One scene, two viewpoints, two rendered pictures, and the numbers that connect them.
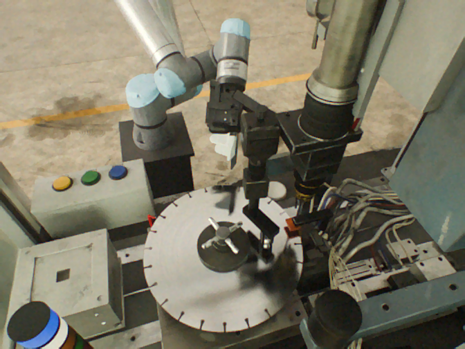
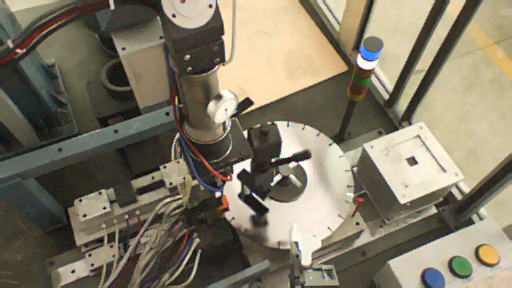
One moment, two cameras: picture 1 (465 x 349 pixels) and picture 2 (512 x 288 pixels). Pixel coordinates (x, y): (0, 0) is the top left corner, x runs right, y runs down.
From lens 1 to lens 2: 88 cm
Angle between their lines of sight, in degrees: 72
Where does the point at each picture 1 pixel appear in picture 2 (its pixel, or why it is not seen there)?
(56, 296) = (405, 146)
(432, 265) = (95, 208)
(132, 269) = (369, 214)
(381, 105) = not seen: outside the picture
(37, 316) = (370, 45)
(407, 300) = (151, 119)
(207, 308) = (286, 133)
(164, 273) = (326, 152)
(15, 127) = not seen: outside the picture
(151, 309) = not seen: hidden behind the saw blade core
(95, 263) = (390, 171)
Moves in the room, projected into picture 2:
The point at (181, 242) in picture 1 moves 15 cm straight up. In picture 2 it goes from (321, 179) to (331, 148)
